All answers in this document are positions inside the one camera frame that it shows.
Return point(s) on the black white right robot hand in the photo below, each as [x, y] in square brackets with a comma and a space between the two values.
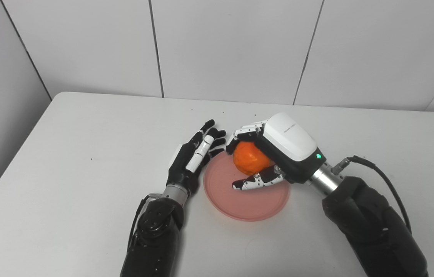
[290, 138]

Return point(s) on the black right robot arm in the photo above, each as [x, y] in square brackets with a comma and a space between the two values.
[371, 227]

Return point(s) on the pink round plate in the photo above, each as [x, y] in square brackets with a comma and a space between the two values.
[247, 204]

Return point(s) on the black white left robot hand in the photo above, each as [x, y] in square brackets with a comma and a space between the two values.
[197, 157]

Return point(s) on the orange fruit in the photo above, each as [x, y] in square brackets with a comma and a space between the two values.
[249, 157]

